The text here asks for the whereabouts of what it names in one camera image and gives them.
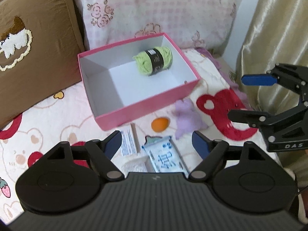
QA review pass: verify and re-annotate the purple plush toy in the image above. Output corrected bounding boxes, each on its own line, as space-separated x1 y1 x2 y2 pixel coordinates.
173 98 208 140

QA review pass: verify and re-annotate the white bear pattern blanket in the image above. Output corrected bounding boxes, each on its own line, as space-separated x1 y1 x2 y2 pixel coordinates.
0 47 282 224

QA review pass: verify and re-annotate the white tissue packet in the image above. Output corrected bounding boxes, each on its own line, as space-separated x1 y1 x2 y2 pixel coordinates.
120 156 155 176

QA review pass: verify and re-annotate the brown embroidered cushion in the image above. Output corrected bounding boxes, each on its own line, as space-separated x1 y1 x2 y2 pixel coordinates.
1 0 84 127

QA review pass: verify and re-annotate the green yarn ball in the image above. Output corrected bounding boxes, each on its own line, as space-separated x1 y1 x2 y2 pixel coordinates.
133 46 172 76

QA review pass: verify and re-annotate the pink cardboard box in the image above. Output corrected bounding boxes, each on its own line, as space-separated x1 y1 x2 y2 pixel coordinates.
78 33 200 131

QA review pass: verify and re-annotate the pink floral pillow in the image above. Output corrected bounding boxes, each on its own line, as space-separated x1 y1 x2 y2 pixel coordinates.
74 0 236 49

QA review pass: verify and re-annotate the orange makeup sponge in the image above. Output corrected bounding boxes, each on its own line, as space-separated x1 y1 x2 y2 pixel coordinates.
151 117 169 132

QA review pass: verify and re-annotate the blue white wipes packet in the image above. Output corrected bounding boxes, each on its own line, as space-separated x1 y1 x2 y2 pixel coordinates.
141 136 189 177

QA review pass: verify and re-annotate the small white printed box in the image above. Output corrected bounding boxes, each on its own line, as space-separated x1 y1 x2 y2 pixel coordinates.
119 124 138 157

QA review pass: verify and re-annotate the beige satin curtain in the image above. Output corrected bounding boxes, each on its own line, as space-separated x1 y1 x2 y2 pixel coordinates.
236 0 307 114

